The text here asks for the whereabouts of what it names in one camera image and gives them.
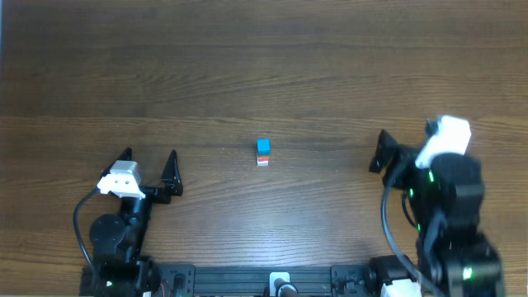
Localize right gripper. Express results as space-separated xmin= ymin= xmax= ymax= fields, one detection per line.
xmin=368 ymin=117 xmax=441 ymax=190

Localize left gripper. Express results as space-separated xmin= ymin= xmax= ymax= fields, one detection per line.
xmin=101 ymin=147 xmax=185 ymax=205

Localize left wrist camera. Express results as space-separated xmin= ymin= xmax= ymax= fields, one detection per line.
xmin=96 ymin=159 xmax=147 ymax=200

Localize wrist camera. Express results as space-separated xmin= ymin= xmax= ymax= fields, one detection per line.
xmin=414 ymin=115 xmax=473 ymax=170
xmin=96 ymin=159 xmax=147 ymax=200

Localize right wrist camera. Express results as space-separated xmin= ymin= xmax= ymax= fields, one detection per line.
xmin=414 ymin=115 xmax=473 ymax=170

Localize mounting rail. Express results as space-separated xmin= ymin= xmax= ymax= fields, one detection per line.
xmin=80 ymin=263 xmax=383 ymax=297

